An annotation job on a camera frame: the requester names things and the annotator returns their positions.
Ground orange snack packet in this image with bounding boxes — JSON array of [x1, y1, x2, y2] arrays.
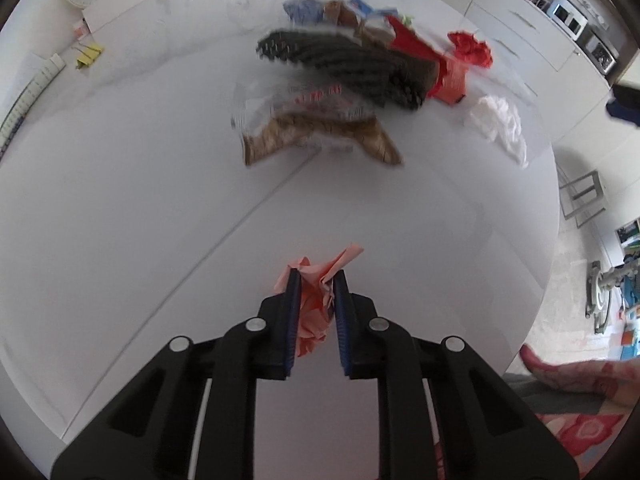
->
[[427, 55, 471, 106]]

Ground white crumpled tissue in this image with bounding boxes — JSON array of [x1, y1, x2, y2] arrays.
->
[[465, 95, 530, 168]]

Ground grey metal machine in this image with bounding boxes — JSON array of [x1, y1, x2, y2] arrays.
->
[[585, 260, 640, 333]]

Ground white microwave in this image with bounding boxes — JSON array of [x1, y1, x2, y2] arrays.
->
[[547, 0, 588, 38]]

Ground dark striped sock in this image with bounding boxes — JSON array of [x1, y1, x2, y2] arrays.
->
[[256, 29, 436, 111]]

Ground brown patterned sock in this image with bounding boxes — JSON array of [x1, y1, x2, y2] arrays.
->
[[242, 115, 403, 167]]

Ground colourful boxes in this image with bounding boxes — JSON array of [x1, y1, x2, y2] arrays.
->
[[614, 220, 640, 361]]

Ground silver countertop appliance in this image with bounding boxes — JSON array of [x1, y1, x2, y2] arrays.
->
[[582, 30, 618, 76]]

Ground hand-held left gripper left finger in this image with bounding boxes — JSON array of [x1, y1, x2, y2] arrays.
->
[[50, 266, 303, 480]]

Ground red cloth item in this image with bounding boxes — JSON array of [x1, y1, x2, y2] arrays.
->
[[387, 15, 441, 61]]

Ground teal quilted pants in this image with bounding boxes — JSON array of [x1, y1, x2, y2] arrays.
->
[[502, 374, 631, 417]]

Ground clear plastic bag red print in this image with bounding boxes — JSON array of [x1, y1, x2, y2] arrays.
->
[[232, 82, 376, 151]]

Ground red crumpled paper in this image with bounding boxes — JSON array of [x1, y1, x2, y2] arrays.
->
[[447, 31, 493, 68]]

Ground yellow binder clips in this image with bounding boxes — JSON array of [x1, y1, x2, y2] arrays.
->
[[75, 44, 106, 68]]

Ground white drawer cabinet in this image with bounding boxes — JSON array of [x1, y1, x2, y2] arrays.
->
[[465, 0, 618, 153]]

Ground blue crumpled cloth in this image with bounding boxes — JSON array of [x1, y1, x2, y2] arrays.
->
[[284, 0, 326, 23]]

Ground blue snack wrapper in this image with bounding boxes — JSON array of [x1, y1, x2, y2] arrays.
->
[[350, 0, 398, 18]]

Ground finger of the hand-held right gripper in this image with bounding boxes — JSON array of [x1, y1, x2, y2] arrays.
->
[[606, 85, 640, 126]]

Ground white card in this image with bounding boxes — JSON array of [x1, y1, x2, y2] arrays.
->
[[81, 0, 156, 36]]

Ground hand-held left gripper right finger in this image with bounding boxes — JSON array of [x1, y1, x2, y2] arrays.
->
[[332, 269, 582, 480]]

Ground pink paper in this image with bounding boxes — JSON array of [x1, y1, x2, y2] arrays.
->
[[274, 242, 365, 358]]

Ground tan paper packet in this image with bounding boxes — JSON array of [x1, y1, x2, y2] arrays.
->
[[357, 17, 396, 43]]

